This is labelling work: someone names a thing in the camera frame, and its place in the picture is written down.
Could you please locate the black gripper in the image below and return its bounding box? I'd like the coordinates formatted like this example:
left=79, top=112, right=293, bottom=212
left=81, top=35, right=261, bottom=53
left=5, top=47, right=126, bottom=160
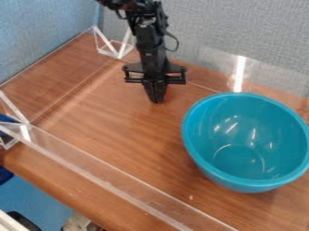
left=122, top=45, right=186, bottom=103

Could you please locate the blue plastic bowl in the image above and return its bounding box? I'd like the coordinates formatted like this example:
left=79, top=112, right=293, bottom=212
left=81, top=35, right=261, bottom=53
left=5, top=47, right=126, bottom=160
left=180, top=92, right=309, bottom=193

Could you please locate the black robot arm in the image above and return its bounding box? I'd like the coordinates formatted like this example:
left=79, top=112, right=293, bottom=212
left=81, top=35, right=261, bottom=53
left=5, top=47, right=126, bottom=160
left=95, top=0, right=186, bottom=103

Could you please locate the clear acrylic back barrier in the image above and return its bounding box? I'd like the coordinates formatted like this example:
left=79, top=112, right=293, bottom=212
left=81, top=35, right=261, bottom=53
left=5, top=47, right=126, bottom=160
left=119, top=44, right=309, bottom=124

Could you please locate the clear acrylic barrier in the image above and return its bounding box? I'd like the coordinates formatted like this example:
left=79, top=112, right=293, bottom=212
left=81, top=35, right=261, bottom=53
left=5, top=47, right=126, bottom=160
left=0, top=122, right=238, bottom=231
left=119, top=44, right=309, bottom=124

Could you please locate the clear acrylic front barrier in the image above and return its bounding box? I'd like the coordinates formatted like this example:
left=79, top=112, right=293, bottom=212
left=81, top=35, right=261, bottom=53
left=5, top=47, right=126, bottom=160
left=0, top=122, right=238, bottom=231

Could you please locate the blue object at left edge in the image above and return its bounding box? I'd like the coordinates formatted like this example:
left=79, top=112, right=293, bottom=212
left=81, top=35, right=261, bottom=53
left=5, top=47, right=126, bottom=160
left=0, top=113, right=16, bottom=185

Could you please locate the black white object below table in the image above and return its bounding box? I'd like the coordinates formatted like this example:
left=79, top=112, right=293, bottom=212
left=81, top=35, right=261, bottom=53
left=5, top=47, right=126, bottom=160
left=0, top=210, right=43, bottom=231

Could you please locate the clear acrylic corner bracket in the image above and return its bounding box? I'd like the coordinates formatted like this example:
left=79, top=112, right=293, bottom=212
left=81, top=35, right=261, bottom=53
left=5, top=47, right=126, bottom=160
left=92, top=25, right=134, bottom=60

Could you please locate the black cable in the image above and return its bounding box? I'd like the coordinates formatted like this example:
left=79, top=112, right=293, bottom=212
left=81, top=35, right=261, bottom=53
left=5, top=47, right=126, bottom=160
left=163, top=30, right=179, bottom=52

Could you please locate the clear acrylic left bracket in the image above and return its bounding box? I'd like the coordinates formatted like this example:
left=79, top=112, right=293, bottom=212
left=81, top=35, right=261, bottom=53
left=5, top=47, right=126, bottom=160
left=0, top=90, right=31, bottom=150

